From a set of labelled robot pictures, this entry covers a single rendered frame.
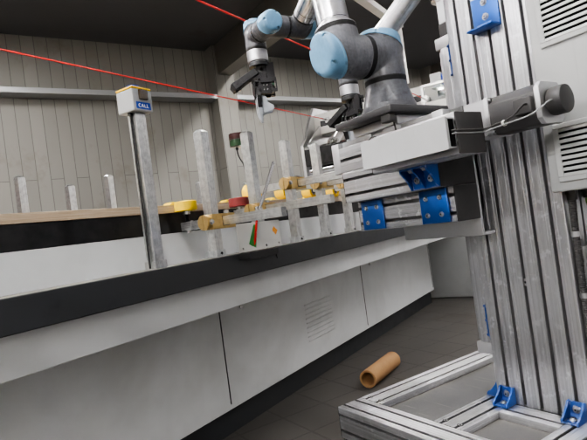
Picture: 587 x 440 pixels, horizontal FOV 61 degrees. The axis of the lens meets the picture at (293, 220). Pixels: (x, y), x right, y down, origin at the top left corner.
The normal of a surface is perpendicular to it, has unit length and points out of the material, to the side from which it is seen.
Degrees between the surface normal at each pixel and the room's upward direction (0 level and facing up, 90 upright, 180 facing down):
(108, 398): 90
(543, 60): 90
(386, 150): 90
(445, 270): 90
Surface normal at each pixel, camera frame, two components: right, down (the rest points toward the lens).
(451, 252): -0.54, 0.07
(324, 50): -0.85, 0.24
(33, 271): 0.83, -0.12
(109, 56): 0.54, -0.08
